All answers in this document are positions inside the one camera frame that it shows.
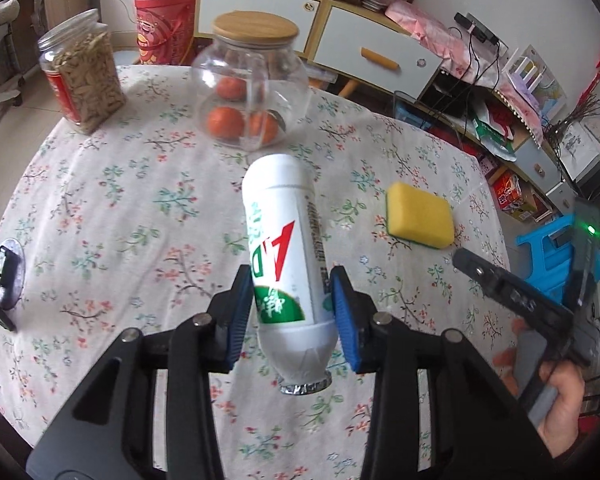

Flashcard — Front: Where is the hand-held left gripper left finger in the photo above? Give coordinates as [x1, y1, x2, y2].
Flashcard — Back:
[25, 264, 256, 480]

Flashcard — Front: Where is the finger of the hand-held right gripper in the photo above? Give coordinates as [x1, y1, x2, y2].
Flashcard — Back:
[452, 247, 512, 297]

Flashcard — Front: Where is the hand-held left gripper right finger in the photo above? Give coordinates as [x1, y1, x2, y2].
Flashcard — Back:
[328, 266, 556, 480]

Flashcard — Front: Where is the white bottle green red label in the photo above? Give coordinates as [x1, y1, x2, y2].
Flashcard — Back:
[242, 154, 337, 397]

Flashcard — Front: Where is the person's right hand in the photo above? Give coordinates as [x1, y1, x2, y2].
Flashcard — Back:
[492, 317, 588, 459]

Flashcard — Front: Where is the blue plastic stool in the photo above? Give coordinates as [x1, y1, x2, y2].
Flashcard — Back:
[516, 215, 600, 311]

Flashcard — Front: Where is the yellow sponge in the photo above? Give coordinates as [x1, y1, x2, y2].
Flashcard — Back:
[385, 182, 455, 250]

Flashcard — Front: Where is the cardboard box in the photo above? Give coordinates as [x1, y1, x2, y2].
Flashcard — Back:
[510, 185, 552, 223]

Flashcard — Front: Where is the red white snack carton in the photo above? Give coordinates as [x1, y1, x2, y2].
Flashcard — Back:
[492, 170, 526, 211]

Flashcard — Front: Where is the low wooden media cabinet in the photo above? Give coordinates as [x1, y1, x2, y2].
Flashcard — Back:
[415, 55, 581, 211]

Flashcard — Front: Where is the green white bag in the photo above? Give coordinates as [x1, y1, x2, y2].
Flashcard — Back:
[472, 110, 518, 161]

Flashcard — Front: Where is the floral tablecloth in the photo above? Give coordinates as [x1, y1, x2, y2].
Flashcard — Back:
[0, 64, 513, 480]

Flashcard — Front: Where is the black electronics box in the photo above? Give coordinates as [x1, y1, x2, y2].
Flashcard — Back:
[419, 74, 473, 118]

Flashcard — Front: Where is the orange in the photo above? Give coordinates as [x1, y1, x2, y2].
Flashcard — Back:
[250, 110, 281, 145]
[206, 106, 246, 142]
[216, 76, 248, 102]

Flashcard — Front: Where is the dried twig bundle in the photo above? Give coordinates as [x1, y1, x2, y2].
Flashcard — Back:
[545, 99, 600, 137]

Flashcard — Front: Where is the white small rack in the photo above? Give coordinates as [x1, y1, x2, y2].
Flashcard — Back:
[502, 55, 547, 92]

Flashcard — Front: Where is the black stand clear base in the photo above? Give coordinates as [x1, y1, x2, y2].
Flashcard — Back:
[0, 239, 27, 332]

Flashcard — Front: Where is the pink cloth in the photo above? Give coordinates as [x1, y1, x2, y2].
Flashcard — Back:
[385, 0, 468, 78]

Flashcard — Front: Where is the plastic jar of nuts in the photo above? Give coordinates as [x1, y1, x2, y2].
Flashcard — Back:
[37, 8, 127, 135]

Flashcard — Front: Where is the wooden drawer cabinet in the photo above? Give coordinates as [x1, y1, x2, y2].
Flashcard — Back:
[195, 0, 446, 106]

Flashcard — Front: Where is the glass jar wooden lid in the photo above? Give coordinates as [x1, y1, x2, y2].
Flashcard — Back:
[190, 11, 311, 153]

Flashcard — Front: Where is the red gift bucket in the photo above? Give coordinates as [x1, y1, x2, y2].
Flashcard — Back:
[134, 0, 197, 67]

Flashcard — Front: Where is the black cable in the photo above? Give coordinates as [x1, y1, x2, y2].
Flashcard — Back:
[455, 10, 511, 88]

